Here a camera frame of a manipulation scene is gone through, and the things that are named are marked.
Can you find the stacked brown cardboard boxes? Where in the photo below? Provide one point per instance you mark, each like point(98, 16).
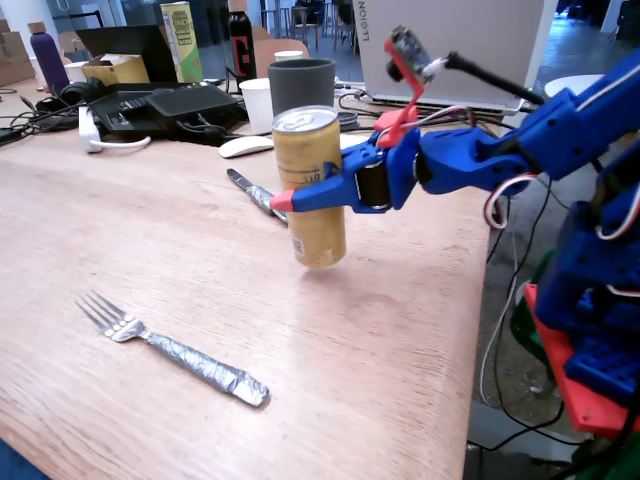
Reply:
point(12, 57)

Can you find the blue gripper body with servo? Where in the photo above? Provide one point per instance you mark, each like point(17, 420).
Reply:
point(372, 186)

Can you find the small open cardboard box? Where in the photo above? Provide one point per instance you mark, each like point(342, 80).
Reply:
point(117, 70)

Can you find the black round lid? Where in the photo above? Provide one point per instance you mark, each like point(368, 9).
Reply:
point(349, 121)

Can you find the grey cylindrical container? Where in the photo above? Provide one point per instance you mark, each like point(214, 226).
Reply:
point(300, 82)

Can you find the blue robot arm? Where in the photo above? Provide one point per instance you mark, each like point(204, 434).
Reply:
point(565, 125)

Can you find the black bottle with pink letter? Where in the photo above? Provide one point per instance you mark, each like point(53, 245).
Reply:
point(241, 50)

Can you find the black open laptop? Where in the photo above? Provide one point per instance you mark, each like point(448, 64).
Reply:
point(130, 45)

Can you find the black headphones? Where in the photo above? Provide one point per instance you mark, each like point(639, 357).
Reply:
point(75, 92)

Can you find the green table clamp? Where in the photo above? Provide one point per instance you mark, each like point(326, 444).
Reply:
point(530, 330)

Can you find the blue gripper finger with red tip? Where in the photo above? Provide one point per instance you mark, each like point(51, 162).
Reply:
point(362, 155)
point(320, 195)

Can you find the white round table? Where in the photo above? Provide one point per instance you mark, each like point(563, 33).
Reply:
point(575, 84)

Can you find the red robot base plate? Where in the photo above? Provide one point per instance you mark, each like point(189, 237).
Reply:
point(575, 390)

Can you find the wooden chair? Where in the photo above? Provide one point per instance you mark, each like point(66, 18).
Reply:
point(277, 50)

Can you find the red camera mount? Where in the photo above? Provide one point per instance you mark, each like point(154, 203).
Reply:
point(400, 120)

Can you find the white paper cup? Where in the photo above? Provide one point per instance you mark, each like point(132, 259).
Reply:
point(257, 107)
point(288, 55)

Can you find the yellow Red Bull can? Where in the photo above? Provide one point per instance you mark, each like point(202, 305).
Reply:
point(307, 150)

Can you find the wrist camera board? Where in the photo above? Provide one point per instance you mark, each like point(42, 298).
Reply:
point(412, 55)

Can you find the purple bottle with cork lid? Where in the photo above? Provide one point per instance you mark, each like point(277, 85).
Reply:
point(48, 60)

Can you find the blue fabric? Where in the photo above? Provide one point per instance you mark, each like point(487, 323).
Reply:
point(15, 465)

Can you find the white computer mouse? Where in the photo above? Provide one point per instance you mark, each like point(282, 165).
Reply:
point(245, 146)

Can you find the yellow green snack box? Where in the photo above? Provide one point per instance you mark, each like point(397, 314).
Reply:
point(182, 45)

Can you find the black electronics box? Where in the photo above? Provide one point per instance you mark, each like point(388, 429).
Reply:
point(165, 105)

